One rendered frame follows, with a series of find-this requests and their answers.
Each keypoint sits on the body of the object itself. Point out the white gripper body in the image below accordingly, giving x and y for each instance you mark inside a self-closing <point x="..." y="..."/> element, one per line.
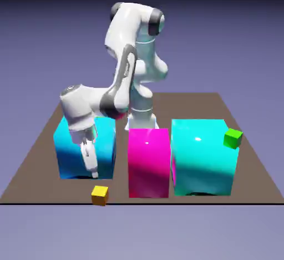
<point x="89" y="155"/>

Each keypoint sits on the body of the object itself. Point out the small yellow cube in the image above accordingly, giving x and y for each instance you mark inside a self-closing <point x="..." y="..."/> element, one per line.
<point x="99" y="195"/>

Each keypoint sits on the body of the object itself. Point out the large cyan box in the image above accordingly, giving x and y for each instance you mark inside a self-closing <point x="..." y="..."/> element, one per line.
<point x="202" y="160"/>

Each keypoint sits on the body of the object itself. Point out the large blue box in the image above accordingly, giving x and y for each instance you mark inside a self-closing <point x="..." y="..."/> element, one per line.
<point x="106" y="148"/>

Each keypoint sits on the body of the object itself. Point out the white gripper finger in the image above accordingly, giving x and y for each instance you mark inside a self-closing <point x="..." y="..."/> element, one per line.
<point x="95" y="174"/>

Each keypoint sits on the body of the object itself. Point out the large magenta box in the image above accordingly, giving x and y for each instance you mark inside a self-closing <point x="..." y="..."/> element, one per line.
<point x="148" y="164"/>

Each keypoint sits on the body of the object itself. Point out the small green cube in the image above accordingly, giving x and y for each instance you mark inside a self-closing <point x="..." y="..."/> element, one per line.
<point x="232" y="138"/>

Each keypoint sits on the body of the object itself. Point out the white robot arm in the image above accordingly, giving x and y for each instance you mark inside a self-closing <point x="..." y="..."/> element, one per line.
<point x="124" y="31"/>

